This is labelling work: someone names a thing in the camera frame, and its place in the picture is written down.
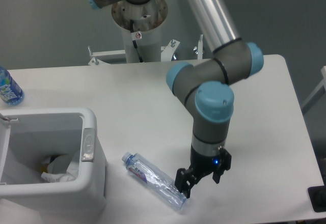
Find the white plastic trash can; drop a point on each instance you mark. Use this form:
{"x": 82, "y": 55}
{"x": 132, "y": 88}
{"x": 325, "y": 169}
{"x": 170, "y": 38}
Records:
{"x": 29, "y": 136}

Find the black clamp at table edge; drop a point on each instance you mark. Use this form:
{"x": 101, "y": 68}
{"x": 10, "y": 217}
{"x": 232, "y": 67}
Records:
{"x": 317, "y": 198}

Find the crushed clear plastic water bottle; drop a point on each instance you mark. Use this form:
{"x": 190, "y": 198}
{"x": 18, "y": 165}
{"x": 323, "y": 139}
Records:
{"x": 155, "y": 179}

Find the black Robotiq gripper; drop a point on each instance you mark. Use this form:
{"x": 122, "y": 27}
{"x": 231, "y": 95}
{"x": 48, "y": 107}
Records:
{"x": 200, "y": 167}

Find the white pedestal base frame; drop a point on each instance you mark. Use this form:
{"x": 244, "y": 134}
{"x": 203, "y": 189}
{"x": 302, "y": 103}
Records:
{"x": 137, "y": 51}

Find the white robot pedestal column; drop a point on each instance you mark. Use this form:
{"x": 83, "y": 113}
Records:
{"x": 147, "y": 18}

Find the blue labelled drink bottle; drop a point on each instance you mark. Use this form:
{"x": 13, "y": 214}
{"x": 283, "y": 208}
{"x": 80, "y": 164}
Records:
{"x": 11, "y": 93}

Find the white frame at right edge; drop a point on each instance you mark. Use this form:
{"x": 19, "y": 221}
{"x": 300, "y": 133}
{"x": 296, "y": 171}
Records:
{"x": 315, "y": 95}

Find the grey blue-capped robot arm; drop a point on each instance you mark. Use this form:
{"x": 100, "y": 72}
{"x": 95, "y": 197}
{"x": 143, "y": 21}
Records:
{"x": 204, "y": 89}

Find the trash inside the can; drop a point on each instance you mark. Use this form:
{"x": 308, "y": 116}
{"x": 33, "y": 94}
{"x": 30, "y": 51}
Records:
{"x": 55, "y": 164}

